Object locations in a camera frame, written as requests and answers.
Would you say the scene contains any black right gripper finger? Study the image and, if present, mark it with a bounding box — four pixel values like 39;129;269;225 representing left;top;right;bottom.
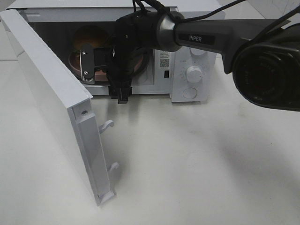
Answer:
117;81;132;104
108;83;119;99

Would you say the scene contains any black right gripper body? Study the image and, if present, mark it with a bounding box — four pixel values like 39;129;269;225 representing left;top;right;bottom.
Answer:
93;10;164;88

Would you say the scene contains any burger with lettuce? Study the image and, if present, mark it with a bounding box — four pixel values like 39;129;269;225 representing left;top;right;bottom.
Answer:
71;25;110;53

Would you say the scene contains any pink round plate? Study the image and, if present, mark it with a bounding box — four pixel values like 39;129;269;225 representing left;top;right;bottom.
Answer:
68;52;144;82

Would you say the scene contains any white microwave door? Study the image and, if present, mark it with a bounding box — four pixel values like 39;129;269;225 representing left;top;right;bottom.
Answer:
0;9;118;206

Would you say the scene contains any round white door button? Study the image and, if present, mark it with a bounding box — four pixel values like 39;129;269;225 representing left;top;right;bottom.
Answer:
183;88;197;99

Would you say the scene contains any white microwave knob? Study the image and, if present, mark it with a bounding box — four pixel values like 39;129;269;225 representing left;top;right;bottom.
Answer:
186;66;203;83
190;48;207;57

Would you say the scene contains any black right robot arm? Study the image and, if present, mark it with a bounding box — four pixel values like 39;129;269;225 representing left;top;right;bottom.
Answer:
93;11;300;111

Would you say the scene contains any glass microwave turntable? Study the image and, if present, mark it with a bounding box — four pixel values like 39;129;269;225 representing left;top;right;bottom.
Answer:
94;55;149;84

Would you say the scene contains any white microwave oven body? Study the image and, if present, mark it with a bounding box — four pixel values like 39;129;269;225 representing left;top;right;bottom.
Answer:
0;0;216;105

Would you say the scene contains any white adjacent table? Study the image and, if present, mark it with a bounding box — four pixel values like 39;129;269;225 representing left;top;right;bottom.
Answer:
215;18;300;58

